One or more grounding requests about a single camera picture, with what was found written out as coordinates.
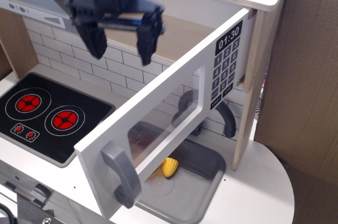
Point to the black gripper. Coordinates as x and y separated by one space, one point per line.
91 16

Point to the white toy microwave door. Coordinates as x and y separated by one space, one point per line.
169 110

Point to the white wooden microwave cabinet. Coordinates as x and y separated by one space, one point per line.
191 21

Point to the dark grey toy faucet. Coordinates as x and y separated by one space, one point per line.
228 121

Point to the black toy stovetop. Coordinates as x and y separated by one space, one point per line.
47 118

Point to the yellow toy corn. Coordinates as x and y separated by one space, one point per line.
169 167

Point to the orange transparent toy pot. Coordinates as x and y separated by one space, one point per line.
158 171

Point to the grey toy sink basin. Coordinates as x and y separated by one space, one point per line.
185 196

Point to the grey oven knob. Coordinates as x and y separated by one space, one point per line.
41 193

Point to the brown cardboard box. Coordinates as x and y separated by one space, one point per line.
298 116

